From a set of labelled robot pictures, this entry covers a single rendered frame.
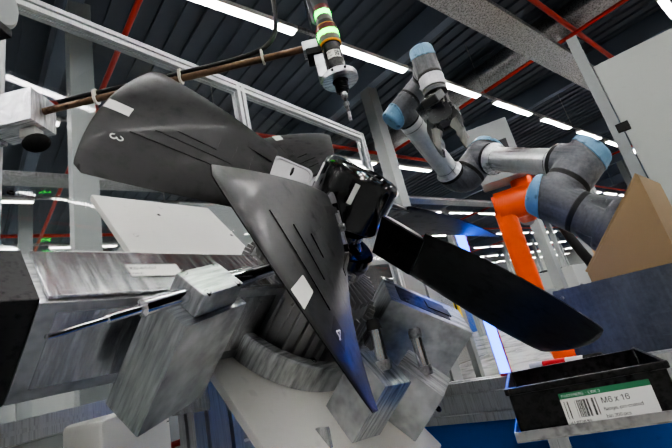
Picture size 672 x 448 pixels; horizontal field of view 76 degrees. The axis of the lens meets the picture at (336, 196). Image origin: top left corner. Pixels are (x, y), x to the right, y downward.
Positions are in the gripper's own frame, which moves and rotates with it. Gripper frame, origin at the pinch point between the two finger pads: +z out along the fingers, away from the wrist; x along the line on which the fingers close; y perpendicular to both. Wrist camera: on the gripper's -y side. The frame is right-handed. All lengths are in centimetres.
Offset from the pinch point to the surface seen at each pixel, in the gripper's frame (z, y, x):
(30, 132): -7, -86, 48
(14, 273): 31, -99, 8
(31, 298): 34, -99, 5
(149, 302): 36, -92, -1
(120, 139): 14, -88, 11
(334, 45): -9, -52, -1
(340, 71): -2, -53, -2
